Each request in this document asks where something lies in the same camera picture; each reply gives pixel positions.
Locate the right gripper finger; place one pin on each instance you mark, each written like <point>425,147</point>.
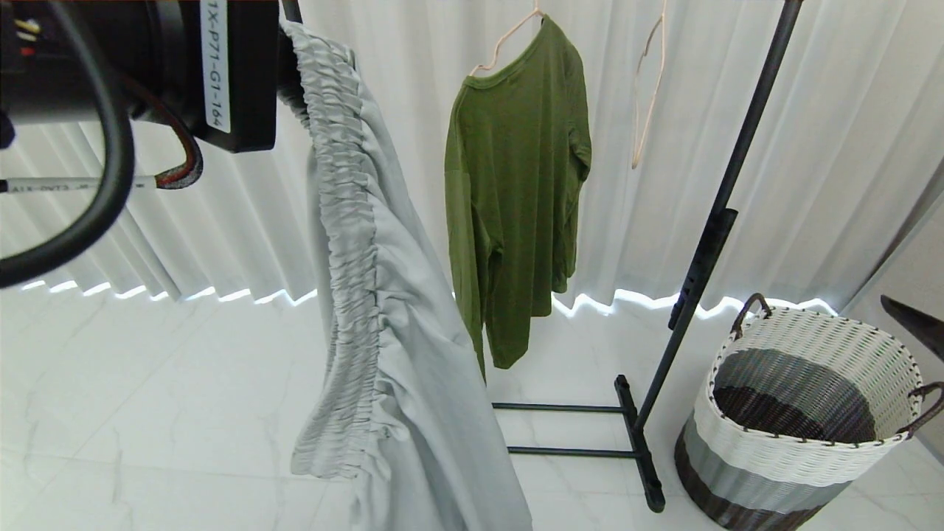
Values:
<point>922,321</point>

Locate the white curtain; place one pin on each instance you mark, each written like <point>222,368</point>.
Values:
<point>811,147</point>

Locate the pink clothes hanger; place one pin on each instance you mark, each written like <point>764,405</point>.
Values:
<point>649,96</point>
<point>501,44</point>

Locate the green printed shirt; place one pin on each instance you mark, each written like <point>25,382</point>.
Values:
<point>516,184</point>

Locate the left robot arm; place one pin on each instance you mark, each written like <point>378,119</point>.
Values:
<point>177,175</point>

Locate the white laundry basket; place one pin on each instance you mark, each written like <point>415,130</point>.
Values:
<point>796,457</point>

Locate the pale grey shorts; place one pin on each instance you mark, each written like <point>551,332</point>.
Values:
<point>413,332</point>

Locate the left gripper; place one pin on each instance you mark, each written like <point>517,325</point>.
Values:
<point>251,74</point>

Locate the black clothes rack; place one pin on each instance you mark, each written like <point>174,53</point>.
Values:
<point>700,273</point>

